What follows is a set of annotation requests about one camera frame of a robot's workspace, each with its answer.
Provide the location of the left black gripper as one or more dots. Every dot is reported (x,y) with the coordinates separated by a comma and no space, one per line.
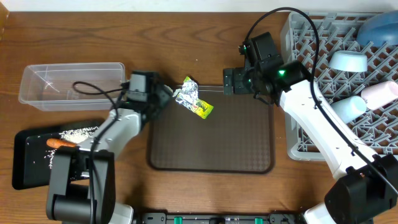
(164,91)

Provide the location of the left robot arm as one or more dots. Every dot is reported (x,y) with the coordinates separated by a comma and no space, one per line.
(82,186)

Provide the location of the pile of white rice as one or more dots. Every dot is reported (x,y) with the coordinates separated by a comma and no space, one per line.
(76,136)

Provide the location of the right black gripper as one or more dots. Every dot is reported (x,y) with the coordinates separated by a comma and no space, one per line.
(229,79)

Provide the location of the light blue cup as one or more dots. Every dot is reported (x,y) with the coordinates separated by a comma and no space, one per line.
(350,108)

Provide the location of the dark blue bowl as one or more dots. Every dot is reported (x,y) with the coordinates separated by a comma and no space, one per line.
(379,30)

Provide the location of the yellow green snack wrapper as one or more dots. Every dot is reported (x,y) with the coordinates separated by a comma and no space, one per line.
(202,108)

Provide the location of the pink cup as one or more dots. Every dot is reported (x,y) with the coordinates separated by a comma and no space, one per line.
(379,95)

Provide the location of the grey dishwasher rack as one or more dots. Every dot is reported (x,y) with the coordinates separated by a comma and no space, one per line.
(338,31)

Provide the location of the orange carrot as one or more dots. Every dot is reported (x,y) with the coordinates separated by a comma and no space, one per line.
(57,143)

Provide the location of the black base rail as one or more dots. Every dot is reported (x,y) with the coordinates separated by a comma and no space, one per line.
(191,218)

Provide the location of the black tray bin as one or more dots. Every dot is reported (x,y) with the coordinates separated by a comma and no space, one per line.
(30,167)

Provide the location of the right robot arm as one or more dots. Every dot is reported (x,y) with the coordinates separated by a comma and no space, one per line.
(366,183)

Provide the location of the brown serving tray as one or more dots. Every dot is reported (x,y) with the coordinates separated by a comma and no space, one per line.
(236,137)

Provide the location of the light blue bowl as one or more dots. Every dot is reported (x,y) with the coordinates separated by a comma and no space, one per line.
(349,61)

